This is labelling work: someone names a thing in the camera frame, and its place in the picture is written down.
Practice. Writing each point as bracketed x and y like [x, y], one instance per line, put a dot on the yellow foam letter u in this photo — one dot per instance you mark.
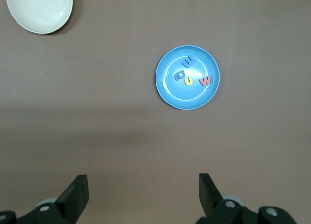
[188, 81]

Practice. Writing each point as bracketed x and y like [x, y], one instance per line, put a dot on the beige plate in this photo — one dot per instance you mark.
[39, 10]

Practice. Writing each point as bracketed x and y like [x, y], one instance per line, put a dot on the blue foam letter a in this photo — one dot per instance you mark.
[179, 76]

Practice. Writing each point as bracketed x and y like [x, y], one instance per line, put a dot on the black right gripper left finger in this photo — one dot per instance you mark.
[70, 204]

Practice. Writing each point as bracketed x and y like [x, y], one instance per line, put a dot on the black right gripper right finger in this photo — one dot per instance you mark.
[213, 209]

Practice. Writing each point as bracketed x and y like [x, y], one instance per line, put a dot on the blue plate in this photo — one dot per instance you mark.
[187, 97]

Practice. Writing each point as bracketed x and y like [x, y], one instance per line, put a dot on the red foam letter w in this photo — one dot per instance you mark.
[206, 81]

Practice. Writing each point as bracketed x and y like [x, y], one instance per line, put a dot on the blue foam lowercase m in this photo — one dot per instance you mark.
[188, 62]

